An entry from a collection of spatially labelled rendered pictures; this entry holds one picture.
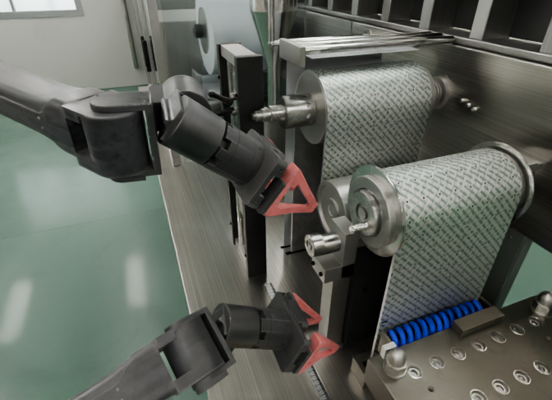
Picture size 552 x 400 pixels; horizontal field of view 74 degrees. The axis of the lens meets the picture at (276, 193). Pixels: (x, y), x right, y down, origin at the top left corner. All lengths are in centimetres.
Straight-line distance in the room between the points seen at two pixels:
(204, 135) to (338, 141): 39
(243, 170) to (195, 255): 66
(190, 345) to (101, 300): 187
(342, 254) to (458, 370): 26
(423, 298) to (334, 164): 29
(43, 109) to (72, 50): 557
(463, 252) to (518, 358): 19
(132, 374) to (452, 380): 47
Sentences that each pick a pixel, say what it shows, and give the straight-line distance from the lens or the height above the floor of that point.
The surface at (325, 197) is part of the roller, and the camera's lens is 74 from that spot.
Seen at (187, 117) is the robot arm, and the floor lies 145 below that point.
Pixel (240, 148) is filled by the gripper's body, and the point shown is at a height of 141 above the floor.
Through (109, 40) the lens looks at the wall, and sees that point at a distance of 596.
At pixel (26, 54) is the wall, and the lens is 610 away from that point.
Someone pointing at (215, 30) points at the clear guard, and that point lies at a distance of 141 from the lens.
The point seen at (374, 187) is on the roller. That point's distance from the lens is 56.
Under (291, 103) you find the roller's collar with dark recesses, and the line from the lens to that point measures 71.
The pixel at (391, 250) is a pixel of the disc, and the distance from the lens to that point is 58.
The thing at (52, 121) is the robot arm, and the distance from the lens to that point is 44.
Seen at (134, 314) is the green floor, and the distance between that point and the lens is 219.
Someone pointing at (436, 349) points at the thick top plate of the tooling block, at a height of 103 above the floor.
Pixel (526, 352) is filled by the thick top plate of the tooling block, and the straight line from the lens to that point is 79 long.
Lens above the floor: 158
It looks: 32 degrees down
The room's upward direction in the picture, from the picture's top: straight up
